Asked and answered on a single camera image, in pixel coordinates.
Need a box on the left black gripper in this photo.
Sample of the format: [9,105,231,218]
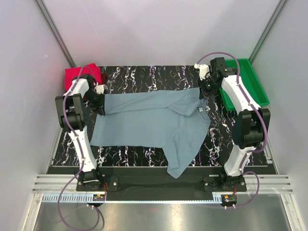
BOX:
[84,89,105,116]

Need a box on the grey blue t shirt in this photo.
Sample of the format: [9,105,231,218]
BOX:
[90,88,210,179]

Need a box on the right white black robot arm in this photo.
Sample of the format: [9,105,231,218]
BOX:
[194,57,270,191]

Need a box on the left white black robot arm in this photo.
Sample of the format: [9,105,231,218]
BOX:
[55,74,105,191]

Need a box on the folded red t shirt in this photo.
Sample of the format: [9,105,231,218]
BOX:
[101,73,107,85]

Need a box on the folded pink t shirt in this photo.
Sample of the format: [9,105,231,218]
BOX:
[64,63,102,91]

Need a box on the green plastic tray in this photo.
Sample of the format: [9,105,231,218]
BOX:
[219,59,270,111]

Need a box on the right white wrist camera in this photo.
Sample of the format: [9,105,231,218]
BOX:
[194,64,210,81]

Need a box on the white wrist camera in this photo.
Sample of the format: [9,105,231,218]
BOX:
[194,64,210,81]
[94,85,106,94]

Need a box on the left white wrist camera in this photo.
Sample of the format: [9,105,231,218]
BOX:
[94,85,106,94]

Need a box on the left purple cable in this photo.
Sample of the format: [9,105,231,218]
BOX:
[57,64,103,230]

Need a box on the black mounting base plate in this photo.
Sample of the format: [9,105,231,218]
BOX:
[77,175,247,193]

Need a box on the white slotted cable duct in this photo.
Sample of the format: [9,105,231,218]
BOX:
[42,192,222,204]

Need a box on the aluminium frame rail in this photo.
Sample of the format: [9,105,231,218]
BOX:
[32,174,293,194]

